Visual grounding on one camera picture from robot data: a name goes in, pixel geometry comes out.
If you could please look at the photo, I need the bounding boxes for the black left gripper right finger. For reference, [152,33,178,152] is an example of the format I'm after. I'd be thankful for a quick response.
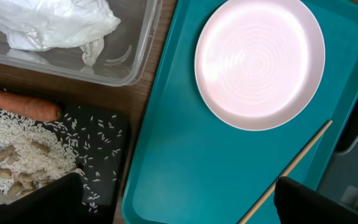
[273,177,358,224]

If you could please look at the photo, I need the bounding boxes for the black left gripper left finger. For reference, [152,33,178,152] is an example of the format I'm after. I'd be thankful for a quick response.
[0,173,83,224]

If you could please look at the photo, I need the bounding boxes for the wooden chopstick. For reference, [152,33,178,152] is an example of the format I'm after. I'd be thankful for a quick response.
[238,120,333,224]

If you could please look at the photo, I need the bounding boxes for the orange carrot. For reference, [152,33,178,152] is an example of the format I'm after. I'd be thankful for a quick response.
[0,90,62,121]

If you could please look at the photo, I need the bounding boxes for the white napkin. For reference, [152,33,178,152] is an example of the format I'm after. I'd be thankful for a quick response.
[0,0,121,67]

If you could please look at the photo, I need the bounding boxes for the black tray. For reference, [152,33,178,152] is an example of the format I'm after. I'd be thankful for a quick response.
[0,105,129,223]

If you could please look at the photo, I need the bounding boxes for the spilled rice and food scraps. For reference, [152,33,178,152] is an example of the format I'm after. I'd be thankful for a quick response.
[0,105,127,215]

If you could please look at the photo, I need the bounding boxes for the teal plastic tray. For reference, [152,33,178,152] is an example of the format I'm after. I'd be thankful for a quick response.
[122,1,358,223]

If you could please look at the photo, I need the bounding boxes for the pink plate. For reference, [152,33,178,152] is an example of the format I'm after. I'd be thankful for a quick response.
[194,0,326,131]

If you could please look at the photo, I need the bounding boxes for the clear plastic bin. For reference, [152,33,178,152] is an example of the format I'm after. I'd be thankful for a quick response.
[0,0,162,86]

